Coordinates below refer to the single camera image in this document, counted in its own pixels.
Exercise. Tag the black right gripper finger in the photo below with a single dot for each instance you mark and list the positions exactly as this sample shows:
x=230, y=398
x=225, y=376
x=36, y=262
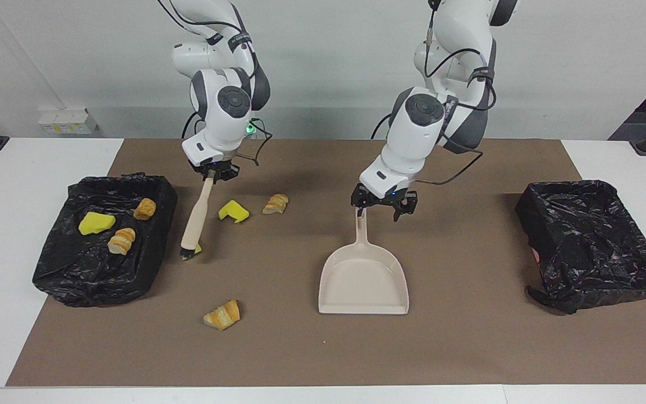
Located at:
x=230, y=175
x=207, y=177

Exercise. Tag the brown bread roll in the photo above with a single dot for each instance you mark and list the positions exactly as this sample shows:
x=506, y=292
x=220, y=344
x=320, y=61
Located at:
x=144, y=209

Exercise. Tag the beige plastic dustpan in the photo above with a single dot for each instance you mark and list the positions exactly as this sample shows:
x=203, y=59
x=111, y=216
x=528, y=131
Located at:
x=363, y=280

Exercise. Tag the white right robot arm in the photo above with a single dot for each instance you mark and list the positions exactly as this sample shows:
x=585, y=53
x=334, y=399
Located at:
x=222, y=118

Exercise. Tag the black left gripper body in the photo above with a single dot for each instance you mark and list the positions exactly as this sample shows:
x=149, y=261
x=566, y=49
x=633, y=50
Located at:
x=384, y=199

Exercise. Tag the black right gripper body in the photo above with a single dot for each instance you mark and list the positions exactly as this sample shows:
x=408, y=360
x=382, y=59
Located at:
x=216, y=168

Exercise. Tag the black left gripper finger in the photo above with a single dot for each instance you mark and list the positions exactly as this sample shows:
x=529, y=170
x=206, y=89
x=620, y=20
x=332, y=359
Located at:
x=410, y=205
x=359, y=203

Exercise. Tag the notched yellow sponge piece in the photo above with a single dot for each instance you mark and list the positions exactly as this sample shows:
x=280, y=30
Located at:
x=233, y=211

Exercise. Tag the large croissant piece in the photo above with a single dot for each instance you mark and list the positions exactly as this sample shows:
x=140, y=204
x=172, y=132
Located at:
x=222, y=315

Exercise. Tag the white wall socket box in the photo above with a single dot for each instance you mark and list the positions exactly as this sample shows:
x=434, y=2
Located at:
x=68, y=120

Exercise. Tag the black bag-lined bin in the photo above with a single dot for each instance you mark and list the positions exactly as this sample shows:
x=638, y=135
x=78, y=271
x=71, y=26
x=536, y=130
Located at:
x=76, y=275
x=592, y=247

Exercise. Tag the beige hand brush black bristles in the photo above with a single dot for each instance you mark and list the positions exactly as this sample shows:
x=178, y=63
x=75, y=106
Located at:
x=198, y=216

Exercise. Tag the small croissant piece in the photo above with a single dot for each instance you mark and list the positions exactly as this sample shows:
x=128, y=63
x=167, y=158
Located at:
x=276, y=204
x=121, y=241

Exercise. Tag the brown paper table mat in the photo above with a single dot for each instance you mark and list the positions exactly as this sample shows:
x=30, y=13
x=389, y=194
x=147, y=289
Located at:
x=497, y=348

